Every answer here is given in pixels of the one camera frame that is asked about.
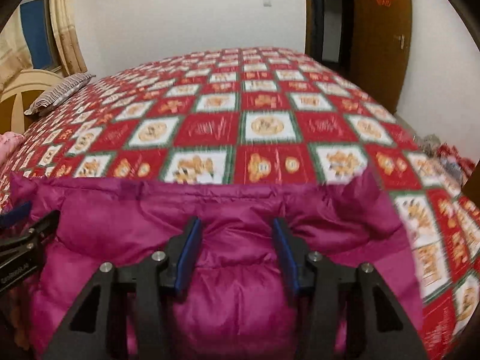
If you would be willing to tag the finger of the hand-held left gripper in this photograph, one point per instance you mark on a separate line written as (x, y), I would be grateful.
(15, 214)
(35, 232)

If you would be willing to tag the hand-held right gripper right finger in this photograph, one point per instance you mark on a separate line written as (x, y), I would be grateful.
(288, 258)

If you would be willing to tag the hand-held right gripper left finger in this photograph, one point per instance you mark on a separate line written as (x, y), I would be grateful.
(187, 258)

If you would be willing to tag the purple down jacket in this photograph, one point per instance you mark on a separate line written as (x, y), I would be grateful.
(232, 307)

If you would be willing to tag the heap of floor clothes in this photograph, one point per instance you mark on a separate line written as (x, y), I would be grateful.
(446, 157)

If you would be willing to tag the pink floral quilt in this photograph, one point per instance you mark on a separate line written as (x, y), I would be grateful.
(9, 148)

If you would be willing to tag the beige bed headboard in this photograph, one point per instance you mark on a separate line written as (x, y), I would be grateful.
(22, 93)

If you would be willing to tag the striped pillow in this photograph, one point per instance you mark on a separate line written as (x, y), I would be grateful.
(62, 92)

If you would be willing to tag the red printed bed sheet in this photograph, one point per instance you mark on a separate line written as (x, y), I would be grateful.
(262, 123)

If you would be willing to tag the window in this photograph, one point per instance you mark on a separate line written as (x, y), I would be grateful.
(37, 33)

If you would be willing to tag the narrow beige patterned curtain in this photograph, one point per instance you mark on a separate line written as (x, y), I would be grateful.
(67, 26)

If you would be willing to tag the brown wooden door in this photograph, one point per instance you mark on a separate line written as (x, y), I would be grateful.
(375, 52)

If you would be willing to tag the brown door frame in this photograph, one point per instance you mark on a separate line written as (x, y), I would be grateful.
(313, 15)

